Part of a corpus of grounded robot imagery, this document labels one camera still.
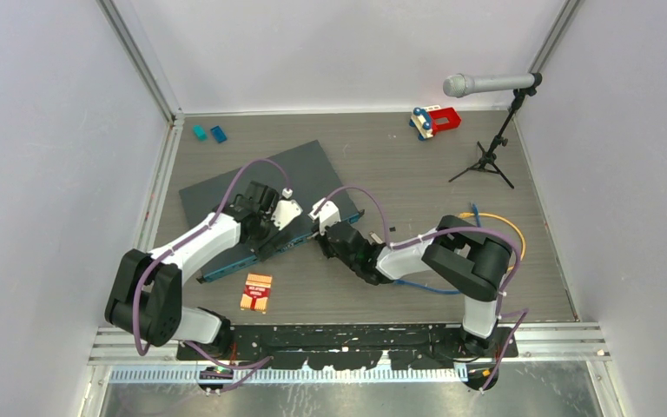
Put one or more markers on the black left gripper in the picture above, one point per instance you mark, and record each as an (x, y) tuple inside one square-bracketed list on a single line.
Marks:
[(263, 248)]

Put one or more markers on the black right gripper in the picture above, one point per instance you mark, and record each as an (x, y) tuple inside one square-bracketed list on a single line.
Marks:
[(324, 241)]

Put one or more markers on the dark network switch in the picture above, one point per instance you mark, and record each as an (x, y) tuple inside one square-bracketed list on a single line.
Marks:
[(312, 176)]

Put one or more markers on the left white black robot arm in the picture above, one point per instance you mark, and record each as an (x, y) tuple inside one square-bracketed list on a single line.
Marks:
[(146, 297)]

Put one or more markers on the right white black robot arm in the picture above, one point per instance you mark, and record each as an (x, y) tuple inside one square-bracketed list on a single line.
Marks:
[(473, 260)]

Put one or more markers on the red and gold card box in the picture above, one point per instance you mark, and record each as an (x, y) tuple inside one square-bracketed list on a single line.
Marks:
[(255, 296)]

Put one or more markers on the blue plastic block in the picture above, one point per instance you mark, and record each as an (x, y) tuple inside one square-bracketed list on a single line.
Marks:
[(218, 134)]

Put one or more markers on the teal plastic block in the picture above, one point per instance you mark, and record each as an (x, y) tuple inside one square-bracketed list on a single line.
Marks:
[(200, 133)]

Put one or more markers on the red white blue toy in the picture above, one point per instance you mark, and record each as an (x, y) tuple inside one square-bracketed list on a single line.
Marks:
[(430, 120)]

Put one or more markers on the black microphone tripod stand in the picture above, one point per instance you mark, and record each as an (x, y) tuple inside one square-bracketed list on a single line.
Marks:
[(487, 161)]

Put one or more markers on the grey microphone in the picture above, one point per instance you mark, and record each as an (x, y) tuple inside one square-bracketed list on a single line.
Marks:
[(461, 85)]

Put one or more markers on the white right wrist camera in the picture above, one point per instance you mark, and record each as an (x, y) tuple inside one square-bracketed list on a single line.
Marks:
[(324, 214)]

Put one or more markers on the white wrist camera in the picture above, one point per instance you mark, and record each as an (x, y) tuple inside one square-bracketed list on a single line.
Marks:
[(285, 212), (324, 214)]

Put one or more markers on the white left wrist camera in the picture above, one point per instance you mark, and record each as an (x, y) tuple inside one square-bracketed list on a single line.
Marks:
[(285, 212)]

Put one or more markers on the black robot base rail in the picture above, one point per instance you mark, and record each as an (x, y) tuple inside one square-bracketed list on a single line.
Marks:
[(352, 347)]

